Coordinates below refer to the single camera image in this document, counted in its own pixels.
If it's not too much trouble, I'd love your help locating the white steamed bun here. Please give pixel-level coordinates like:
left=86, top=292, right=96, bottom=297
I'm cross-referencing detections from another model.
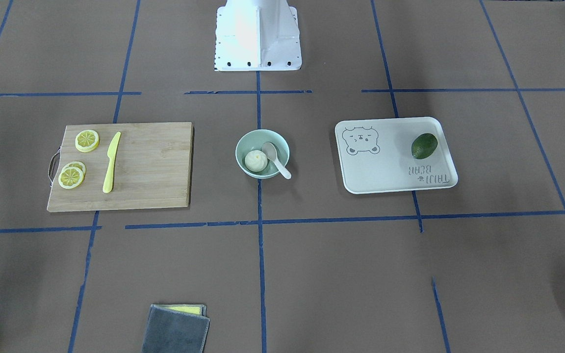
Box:
left=244, top=150, right=269, bottom=174

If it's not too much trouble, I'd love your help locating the white plastic spoon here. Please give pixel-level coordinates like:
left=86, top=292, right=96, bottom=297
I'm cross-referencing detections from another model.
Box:
left=261, top=142, right=292, bottom=179

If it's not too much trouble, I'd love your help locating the green ceramic bowl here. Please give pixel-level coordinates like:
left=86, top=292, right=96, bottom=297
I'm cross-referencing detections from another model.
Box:
left=235, top=129, right=291, bottom=179

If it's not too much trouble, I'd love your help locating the cream bear tray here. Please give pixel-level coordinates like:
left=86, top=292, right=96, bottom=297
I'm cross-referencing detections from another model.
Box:
left=334, top=117, right=458, bottom=194

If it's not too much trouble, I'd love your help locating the wooden cutting board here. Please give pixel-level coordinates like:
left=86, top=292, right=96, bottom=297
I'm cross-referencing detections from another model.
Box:
left=47, top=122, right=194, bottom=212

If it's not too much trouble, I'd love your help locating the green avocado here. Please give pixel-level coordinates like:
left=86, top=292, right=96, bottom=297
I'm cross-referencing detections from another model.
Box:
left=411, top=133, right=438, bottom=159

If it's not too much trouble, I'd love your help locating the yellow sponge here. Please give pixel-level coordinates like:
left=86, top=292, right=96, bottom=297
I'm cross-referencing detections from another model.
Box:
left=162, top=304, right=206, bottom=316

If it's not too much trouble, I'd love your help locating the yellow plastic knife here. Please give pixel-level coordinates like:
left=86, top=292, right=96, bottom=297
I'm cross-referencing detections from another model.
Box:
left=102, top=131, right=121, bottom=194

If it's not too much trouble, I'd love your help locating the grey folded cloth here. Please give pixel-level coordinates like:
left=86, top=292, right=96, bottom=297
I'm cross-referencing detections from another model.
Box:
left=141, top=304, right=210, bottom=353

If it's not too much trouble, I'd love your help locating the single lemon slice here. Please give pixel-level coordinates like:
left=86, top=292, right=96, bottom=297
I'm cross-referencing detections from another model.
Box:
left=75, top=129, right=100, bottom=153

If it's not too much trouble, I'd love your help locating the upper lemon slice of pair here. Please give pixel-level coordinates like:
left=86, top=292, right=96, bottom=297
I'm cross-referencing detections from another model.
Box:
left=57, top=167, right=85, bottom=190

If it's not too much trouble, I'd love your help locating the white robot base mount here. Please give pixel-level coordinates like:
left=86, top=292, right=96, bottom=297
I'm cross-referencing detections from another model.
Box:
left=214, top=0, right=303, bottom=72

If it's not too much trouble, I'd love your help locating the metal cutting board handle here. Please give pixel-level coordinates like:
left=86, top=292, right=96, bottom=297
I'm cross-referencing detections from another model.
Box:
left=47, top=148, right=61, bottom=187

